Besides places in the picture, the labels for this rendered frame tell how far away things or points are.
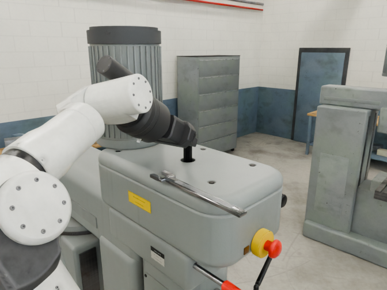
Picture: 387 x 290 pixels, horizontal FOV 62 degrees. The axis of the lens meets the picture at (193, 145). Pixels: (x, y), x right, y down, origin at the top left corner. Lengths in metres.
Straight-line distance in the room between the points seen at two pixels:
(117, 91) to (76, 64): 4.72
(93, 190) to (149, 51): 0.46
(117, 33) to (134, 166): 0.33
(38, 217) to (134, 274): 0.64
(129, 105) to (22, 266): 0.28
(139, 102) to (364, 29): 7.01
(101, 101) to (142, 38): 0.35
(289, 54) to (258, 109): 1.56
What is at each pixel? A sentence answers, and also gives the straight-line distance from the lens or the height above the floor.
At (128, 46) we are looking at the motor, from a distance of 0.86.
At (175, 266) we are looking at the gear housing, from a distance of 0.77.
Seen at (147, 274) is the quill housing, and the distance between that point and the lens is 0.94.
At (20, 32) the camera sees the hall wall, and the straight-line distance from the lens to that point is 4.99.
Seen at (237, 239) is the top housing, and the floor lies 1.80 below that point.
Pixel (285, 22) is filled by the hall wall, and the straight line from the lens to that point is 8.16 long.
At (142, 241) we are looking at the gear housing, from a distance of 0.85.
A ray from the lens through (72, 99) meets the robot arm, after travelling 0.56.
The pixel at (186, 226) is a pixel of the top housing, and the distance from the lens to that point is 0.67.
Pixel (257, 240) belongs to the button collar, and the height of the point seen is 1.78.
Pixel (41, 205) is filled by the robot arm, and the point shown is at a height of 2.00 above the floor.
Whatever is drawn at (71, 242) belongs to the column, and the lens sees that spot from 1.21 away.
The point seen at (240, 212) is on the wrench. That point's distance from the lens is 0.55.
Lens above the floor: 2.16
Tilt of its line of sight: 17 degrees down
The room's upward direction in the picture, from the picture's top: straight up
